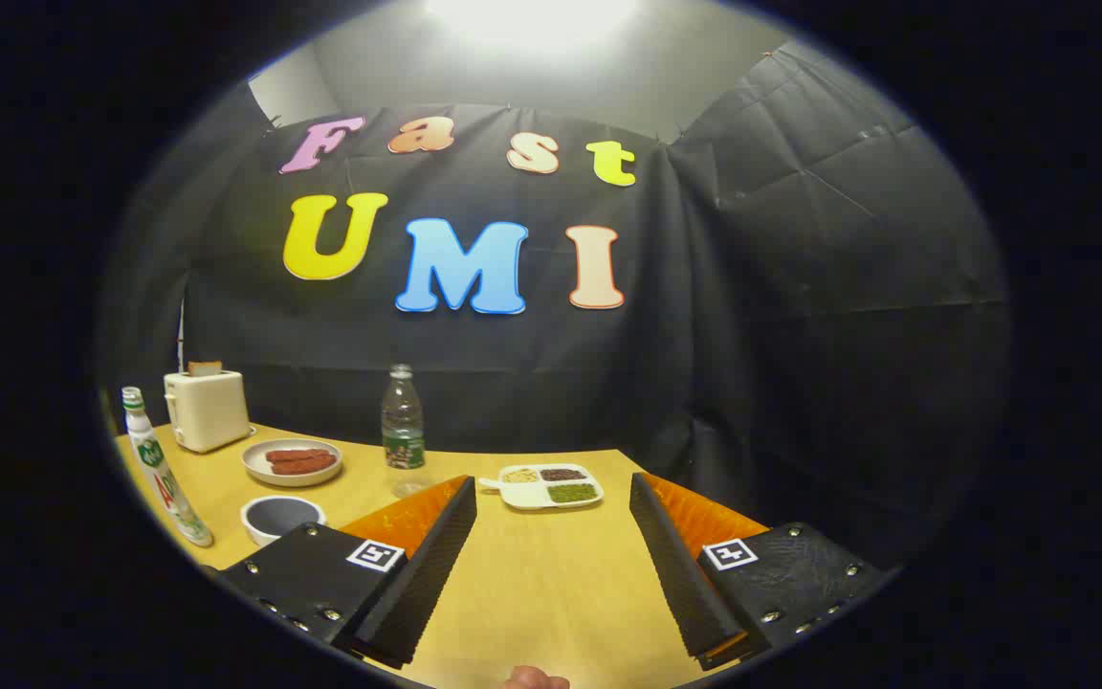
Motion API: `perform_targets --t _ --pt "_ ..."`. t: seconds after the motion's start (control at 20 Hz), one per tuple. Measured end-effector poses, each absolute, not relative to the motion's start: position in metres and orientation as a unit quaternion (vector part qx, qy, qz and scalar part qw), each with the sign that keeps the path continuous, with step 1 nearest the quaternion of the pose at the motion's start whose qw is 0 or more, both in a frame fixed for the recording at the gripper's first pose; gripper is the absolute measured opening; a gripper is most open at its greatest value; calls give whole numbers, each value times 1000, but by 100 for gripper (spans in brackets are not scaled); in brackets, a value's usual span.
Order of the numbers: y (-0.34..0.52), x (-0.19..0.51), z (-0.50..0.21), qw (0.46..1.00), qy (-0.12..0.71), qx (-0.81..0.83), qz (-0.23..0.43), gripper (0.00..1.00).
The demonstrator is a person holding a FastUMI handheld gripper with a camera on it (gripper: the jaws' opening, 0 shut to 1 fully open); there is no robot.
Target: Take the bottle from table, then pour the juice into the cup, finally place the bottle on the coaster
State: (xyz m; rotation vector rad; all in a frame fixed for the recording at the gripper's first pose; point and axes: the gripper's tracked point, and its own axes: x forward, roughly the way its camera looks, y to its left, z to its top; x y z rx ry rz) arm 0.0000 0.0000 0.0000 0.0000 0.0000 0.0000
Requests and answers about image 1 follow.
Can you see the clear water bottle green label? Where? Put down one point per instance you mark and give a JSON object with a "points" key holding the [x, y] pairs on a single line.
{"points": [[403, 431]]}

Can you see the toast slice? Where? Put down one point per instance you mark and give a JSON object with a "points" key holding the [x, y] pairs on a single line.
{"points": [[204, 367]]}

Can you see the yellow grains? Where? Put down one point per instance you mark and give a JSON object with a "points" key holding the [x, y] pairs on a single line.
{"points": [[519, 475]]}

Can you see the white divided dish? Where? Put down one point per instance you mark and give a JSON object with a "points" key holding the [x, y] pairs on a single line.
{"points": [[524, 495]]}

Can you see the white juice bottle green collar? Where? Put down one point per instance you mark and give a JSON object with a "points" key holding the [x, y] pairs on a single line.
{"points": [[164, 478]]}

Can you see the round white plate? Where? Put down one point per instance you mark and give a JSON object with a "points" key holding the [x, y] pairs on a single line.
{"points": [[259, 469]]}

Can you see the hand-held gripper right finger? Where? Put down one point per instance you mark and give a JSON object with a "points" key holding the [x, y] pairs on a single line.
{"points": [[685, 574]]}

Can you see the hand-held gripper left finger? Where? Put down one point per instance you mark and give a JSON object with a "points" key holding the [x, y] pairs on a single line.
{"points": [[417, 574]]}

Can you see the red sausage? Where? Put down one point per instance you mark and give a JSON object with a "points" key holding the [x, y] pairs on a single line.
{"points": [[297, 455], [304, 467]]}

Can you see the wooden table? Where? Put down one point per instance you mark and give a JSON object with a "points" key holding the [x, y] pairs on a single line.
{"points": [[551, 593]]}

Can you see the cream toaster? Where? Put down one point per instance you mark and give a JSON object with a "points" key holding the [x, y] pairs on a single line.
{"points": [[207, 411]]}

